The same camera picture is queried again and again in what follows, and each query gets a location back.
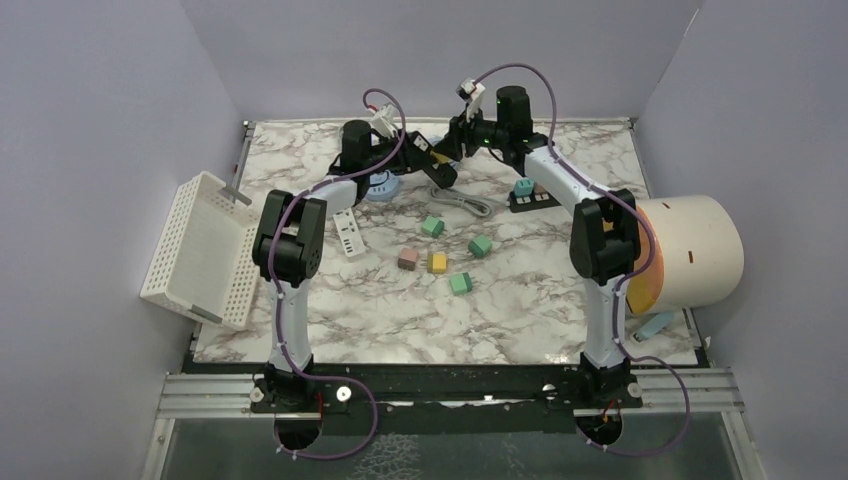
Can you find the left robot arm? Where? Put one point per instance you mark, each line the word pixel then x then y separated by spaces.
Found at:
pixel 288 249

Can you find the aluminium rail base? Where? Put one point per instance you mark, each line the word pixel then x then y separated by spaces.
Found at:
pixel 232 396

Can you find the black power strip front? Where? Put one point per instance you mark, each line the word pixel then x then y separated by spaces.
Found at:
pixel 532 202

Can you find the teal adapter on front strip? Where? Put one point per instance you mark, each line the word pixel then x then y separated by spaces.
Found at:
pixel 523 187

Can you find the pink plug adapter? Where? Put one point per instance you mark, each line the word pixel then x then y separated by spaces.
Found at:
pixel 408 259

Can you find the white perforated plastic basket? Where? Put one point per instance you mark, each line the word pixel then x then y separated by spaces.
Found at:
pixel 202 267

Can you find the round blue power socket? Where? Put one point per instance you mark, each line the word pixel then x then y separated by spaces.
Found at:
pixel 383 187

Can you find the white power strip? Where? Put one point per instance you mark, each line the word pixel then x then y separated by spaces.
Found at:
pixel 349 234

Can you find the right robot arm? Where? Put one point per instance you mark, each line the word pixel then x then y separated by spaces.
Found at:
pixel 604 241

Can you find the green plug adapter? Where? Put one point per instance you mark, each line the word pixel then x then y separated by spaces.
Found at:
pixel 433 226
pixel 480 246

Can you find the yellow plug adapter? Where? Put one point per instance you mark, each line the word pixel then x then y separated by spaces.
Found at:
pixel 437 263

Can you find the light blue small object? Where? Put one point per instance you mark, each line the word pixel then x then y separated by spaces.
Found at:
pixel 653 326

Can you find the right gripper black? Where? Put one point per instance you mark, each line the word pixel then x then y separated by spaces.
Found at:
pixel 460 133

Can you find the black power strip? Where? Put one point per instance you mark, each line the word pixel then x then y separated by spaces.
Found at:
pixel 532 202
pixel 421 156

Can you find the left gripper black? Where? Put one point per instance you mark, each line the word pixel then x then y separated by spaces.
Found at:
pixel 394 141

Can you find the cream cylinder with orange lid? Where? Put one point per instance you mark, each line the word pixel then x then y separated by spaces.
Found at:
pixel 699 257

